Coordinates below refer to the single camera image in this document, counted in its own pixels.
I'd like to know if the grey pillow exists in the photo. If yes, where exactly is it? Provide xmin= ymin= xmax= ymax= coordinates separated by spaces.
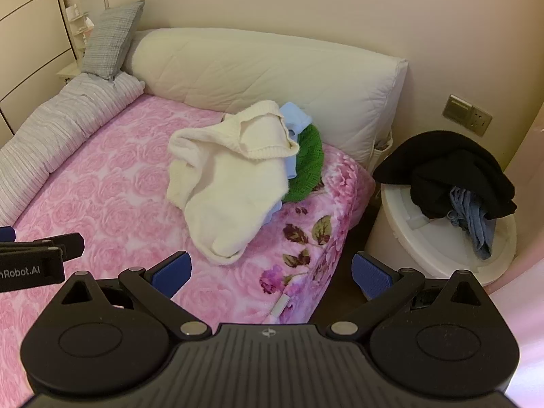
xmin=80 ymin=0 xmax=146 ymax=81

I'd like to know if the black garment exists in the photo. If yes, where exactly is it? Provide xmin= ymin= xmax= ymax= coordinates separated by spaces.
xmin=373 ymin=130 xmax=518 ymax=222

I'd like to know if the white laundry bin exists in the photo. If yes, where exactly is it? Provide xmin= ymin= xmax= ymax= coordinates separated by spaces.
xmin=365 ymin=181 xmax=520 ymax=287

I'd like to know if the metal wall socket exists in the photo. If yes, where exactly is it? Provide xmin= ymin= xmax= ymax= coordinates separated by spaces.
xmin=465 ymin=108 xmax=494 ymax=137

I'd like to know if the pink floral blanket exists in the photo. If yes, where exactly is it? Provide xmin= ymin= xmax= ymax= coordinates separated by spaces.
xmin=0 ymin=93 xmax=377 ymax=351

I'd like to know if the grey striped quilt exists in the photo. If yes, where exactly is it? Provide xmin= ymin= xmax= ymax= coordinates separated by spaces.
xmin=0 ymin=71 xmax=146 ymax=226

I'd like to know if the white blanket tag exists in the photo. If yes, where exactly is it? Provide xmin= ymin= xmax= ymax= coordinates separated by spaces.
xmin=264 ymin=293 xmax=293 ymax=324

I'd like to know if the cream knitted sweater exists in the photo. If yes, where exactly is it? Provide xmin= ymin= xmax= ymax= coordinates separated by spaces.
xmin=166 ymin=100 xmax=302 ymax=266

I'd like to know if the cream wardrobe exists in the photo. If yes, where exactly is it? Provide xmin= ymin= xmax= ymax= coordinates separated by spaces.
xmin=0 ymin=0 xmax=79 ymax=145

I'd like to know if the metal wall switch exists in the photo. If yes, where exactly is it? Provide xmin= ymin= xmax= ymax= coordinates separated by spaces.
xmin=442 ymin=93 xmax=472 ymax=122

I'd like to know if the white quilted headboard cushion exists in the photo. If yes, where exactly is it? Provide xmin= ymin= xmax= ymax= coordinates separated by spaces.
xmin=123 ymin=28 xmax=409 ymax=168

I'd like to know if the light blue garment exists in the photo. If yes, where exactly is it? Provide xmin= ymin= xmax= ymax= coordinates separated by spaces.
xmin=266 ymin=102 xmax=314 ymax=224

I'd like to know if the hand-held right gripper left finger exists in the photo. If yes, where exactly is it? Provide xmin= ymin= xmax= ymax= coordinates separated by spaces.
xmin=53 ymin=252 xmax=212 ymax=341

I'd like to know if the green knitted garment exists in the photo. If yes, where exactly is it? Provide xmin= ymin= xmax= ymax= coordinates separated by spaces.
xmin=283 ymin=124 xmax=326 ymax=204

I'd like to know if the blue-grey garment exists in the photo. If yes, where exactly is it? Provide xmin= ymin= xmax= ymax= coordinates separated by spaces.
xmin=446 ymin=185 xmax=498 ymax=261

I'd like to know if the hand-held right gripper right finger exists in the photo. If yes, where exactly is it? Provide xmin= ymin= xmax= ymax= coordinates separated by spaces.
xmin=325 ymin=252 xmax=489 ymax=343

